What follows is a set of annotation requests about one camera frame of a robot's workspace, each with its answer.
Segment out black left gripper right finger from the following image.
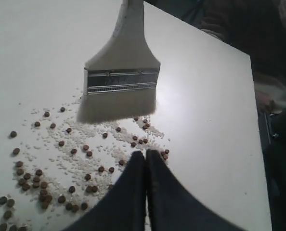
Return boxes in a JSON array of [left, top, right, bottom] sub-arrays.
[[145, 150, 241, 231]]

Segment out scattered rice and brown pellets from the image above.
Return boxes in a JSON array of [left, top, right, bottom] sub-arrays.
[[0, 90, 171, 231]]

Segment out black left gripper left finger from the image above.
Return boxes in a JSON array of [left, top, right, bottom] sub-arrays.
[[64, 151, 146, 231]]

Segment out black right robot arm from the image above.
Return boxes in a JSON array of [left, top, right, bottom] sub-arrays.
[[258, 108, 286, 231]]

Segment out white paint brush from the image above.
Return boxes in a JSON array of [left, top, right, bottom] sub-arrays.
[[77, 0, 160, 124]]

